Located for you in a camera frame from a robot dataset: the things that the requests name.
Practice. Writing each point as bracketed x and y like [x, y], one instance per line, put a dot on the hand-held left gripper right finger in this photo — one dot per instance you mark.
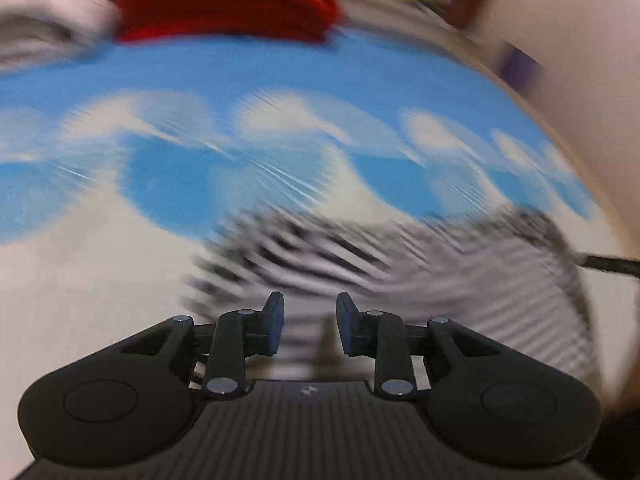
[345, 327]

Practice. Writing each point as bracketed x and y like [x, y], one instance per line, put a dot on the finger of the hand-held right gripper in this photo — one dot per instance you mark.
[612, 264]

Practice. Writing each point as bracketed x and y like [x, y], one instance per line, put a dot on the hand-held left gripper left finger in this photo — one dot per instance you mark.
[275, 324]

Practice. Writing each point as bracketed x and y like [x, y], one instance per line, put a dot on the striped white small hoodie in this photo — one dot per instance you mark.
[310, 245]

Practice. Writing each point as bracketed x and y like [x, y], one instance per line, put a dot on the blue white patterned blanket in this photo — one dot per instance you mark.
[175, 185]

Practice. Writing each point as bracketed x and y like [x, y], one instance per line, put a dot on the purple box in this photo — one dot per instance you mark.
[520, 70]

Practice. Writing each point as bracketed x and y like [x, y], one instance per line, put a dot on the red folded blanket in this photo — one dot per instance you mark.
[225, 0]

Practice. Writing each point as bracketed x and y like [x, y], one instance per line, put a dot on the white folded quilt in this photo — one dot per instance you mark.
[45, 15]

